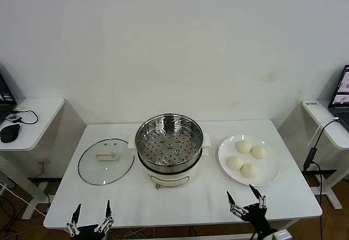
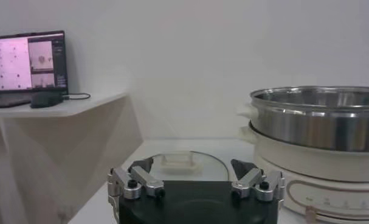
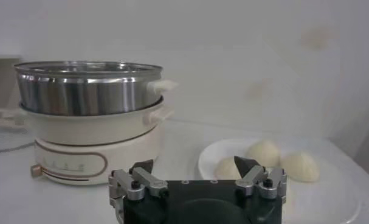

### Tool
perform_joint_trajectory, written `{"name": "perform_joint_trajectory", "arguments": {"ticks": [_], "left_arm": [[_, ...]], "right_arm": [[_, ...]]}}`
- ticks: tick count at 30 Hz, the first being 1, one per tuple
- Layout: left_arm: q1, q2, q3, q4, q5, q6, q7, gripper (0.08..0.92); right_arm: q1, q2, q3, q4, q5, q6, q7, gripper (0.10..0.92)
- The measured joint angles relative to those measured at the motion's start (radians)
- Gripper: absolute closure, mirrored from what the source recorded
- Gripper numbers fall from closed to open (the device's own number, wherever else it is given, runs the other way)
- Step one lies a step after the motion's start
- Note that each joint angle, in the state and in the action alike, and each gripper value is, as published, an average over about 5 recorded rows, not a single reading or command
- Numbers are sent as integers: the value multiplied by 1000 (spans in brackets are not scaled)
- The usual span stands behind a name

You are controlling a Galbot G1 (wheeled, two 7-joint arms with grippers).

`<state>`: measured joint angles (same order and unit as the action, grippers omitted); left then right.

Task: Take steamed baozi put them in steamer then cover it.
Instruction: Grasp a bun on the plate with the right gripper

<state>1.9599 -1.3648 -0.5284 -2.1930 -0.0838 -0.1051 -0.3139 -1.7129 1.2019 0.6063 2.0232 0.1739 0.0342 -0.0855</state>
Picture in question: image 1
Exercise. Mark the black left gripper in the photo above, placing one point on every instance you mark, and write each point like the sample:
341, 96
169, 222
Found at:
90, 234

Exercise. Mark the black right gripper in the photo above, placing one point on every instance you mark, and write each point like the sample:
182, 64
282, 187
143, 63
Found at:
256, 215

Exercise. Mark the white steamed baozi bun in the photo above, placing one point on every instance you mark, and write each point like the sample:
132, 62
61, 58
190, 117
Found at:
243, 146
234, 163
259, 152
250, 170

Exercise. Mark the round glass pot lid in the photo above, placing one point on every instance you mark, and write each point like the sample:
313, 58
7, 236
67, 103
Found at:
106, 169

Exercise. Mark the stainless steel steamer basket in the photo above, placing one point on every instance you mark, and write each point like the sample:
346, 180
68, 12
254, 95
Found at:
169, 141

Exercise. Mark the round white plate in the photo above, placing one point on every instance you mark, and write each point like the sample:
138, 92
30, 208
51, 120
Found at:
261, 176

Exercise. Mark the white electric cooking pot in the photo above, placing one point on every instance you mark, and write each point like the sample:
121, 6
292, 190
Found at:
169, 178

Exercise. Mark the white side table with mouse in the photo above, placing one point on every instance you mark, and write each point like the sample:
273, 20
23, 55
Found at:
32, 136

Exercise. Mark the black computer mouse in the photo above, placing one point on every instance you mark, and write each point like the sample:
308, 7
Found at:
9, 133

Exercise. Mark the small white printed label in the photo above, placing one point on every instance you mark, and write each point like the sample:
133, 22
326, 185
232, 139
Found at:
312, 104

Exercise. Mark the small black usb hub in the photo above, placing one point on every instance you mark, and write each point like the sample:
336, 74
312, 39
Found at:
13, 118

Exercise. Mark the black laptop beside mouse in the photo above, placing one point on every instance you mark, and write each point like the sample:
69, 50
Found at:
6, 95

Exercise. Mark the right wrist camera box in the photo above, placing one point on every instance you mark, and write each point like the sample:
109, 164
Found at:
280, 235

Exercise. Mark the white wall socket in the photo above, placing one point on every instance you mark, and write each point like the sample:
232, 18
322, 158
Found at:
43, 161

